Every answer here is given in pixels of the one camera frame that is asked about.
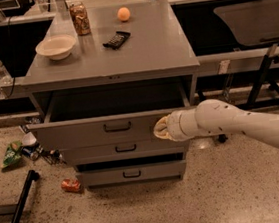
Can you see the clear plastic water bottle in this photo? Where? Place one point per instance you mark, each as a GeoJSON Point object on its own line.
{"type": "Point", "coordinates": [4, 74]}

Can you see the black folding table stand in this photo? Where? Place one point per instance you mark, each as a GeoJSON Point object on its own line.
{"type": "Point", "coordinates": [225, 76]}

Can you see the dark snack packet on floor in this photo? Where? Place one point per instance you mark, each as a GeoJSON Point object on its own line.
{"type": "Point", "coordinates": [29, 121]}

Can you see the brown soda can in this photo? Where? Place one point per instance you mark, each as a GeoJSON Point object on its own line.
{"type": "Point", "coordinates": [80, 20]}

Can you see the black snack bar wrapper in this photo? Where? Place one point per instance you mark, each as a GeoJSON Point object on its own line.
{"type": "Point", "coordinates": [118, 40]}

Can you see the white bowl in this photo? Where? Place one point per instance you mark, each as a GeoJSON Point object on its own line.
{"type": "Point", "coordinates": [56, 47]}

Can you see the grey drawer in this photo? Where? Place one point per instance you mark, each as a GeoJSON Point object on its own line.
{"type": "Point", "coordinates": [136, 173]}
{"type": "Point", "coordinates": [113, 152]}
{"type": "Point", "coordinates": [109, 114]}

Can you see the orange fruit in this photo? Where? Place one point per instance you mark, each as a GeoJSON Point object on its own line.
{"type": "Point", "coordinates": [123, 14]}

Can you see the black stand leg left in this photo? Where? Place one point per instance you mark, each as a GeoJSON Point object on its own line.
{"type": "Point", "coordinates": [16, 210]}

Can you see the white object on floor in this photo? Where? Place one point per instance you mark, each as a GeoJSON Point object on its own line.
{"type": "Point", "coordinates": [29, 140]}

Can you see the grey top drawer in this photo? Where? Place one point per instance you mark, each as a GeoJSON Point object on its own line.
{"type": "Point", "coordinates": [109, 114]}

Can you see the dark tray table top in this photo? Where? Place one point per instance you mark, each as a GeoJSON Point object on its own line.
{"type": "Point", "coordinates": [252, 23]}

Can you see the blue can on floor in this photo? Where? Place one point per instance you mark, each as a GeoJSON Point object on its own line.
{"type": "Point", "coordinates": [30, 152]}

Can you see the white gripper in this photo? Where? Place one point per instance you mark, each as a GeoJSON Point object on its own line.
{"type": "Point", "coordinates": [174, 126]}

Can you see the grey middle drawer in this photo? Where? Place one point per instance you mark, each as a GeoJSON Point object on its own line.
{"type": "Point", "coordinates": [113, 152]}

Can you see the grey bottom drawer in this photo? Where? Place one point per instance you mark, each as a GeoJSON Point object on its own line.
{"type": "Point", "coordinates": [136, 173]}

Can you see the green chip bag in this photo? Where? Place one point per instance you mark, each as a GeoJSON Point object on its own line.
{"type": "Point", "coordinates": [12, 154]}

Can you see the crushed orange can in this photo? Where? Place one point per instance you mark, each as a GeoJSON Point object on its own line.
{"type": "Point", "coordinates": [72, 186]}

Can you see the grey metal drawer cabinet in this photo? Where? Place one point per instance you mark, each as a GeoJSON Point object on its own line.
{"type": "Point", "coordinates": [157, 48]}

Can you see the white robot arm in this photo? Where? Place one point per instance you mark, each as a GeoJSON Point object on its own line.
{"type": "Point", "coordinates": [215, 117]}

